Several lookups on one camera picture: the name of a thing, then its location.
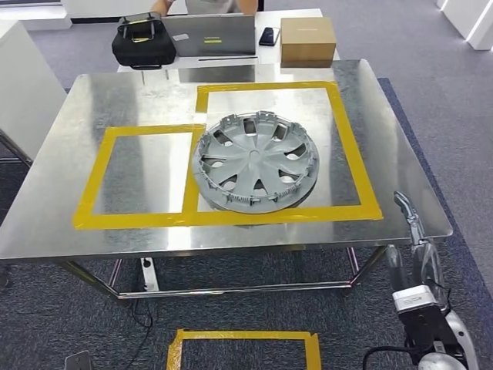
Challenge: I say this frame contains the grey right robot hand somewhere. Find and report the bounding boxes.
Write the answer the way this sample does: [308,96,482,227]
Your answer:
[384,190,449,310]

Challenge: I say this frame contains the silver plastic hubcap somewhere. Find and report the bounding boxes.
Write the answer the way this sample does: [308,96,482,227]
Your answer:
[191,109,321,216]

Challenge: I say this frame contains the steel workbench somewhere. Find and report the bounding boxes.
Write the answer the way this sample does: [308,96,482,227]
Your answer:
[0,59,454,302]

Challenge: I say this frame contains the white platform block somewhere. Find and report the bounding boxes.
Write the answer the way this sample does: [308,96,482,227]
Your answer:
[436,0,493,52]
[0,0,72,32]

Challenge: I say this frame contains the brown cardboard box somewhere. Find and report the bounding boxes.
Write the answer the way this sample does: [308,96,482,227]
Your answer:
[279,16,337,69]

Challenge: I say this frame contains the white table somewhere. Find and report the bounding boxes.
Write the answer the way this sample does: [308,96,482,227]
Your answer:
[116,8,341,72]

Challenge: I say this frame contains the black phone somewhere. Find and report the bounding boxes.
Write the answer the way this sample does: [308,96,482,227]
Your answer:
[258,26,281,48]

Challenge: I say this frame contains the grey laptop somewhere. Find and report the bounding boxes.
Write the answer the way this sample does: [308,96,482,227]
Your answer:
[161,13,258,58]

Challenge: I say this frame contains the person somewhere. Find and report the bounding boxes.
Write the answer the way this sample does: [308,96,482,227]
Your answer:
[149,0,259,17]

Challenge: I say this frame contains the white power strip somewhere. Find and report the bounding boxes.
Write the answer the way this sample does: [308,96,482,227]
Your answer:
[140,257,160,294]

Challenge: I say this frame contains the black carry bag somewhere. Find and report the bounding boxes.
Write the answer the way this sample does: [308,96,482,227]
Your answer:
[111,12,177,71]

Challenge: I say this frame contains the white cabinet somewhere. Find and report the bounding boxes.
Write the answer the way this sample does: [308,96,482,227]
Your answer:
[0,20,69,163]

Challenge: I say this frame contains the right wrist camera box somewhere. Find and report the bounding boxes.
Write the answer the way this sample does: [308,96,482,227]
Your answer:
[391,284,457,365]

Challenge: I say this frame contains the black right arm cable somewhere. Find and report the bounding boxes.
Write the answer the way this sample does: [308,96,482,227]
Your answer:
[362,346,423,370]

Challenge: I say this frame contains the black floor cable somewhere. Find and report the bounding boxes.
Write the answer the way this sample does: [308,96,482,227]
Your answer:
[122,293,155,370]

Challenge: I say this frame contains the steel tube frame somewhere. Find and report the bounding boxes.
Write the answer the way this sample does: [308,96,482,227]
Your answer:
[0,129,34,169]

